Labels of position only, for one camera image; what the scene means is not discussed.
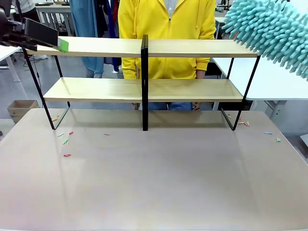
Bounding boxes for black office chair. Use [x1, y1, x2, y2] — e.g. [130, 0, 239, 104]
[205, 61, 222, 79]

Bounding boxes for wooden two-tier shelf rack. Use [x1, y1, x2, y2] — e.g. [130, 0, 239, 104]
[22, 34, 262, 132]

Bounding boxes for white slatted background table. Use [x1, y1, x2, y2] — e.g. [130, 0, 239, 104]
[33, 1, 74, 37]

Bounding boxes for person's left forearm yellow sleeve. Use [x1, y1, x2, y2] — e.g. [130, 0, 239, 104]
[195, 36, 217, 80]

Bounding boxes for teal microfiber duster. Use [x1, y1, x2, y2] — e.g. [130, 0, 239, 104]
[221, 0, 308, 80]

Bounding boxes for person's right forearm yellow sleeve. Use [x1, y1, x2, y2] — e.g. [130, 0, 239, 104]
[118, 36, 138, 80]

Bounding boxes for yellow hoodie torso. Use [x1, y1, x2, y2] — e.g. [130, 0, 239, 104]
[117, 0, 217, 80]

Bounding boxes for cardboard box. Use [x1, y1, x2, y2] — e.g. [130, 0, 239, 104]
[7, 100, 40, 125]

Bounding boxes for small white desk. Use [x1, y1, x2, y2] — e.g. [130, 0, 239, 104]
[0, 45, 23, 82]

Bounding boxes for hanging dark clothes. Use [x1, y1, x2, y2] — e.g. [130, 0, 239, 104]
[96, 0, 121, 39]

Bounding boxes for blue jeans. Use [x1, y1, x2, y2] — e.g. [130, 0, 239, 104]
[148, 102, 193, 111]

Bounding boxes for hanging blue coat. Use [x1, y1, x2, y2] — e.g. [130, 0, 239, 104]
[69, 0, 106, 78]

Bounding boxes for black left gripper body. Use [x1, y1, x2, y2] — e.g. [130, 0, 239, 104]
[0, 7, 25, 37]

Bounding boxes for background person dark trousers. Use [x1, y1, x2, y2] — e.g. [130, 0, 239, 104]
[13, 0, 40, 23]

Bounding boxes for large white side table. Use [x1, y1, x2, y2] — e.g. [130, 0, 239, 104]
[211, 55, 308, 116]

